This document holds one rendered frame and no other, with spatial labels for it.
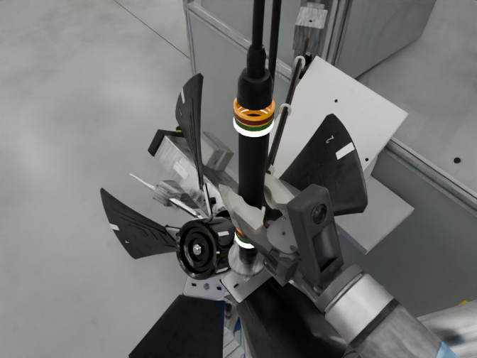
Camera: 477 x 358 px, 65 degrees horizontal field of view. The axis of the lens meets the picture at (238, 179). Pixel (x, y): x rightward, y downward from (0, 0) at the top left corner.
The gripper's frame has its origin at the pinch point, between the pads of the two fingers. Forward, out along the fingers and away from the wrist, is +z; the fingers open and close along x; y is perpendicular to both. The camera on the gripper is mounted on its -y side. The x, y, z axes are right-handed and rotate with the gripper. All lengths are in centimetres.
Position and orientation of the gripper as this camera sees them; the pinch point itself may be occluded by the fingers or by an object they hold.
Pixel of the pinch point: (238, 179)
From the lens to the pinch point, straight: 53.2
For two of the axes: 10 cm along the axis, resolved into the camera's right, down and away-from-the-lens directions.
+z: -6.3, -6.2, 4.6
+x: 7.7, -5.0, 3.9
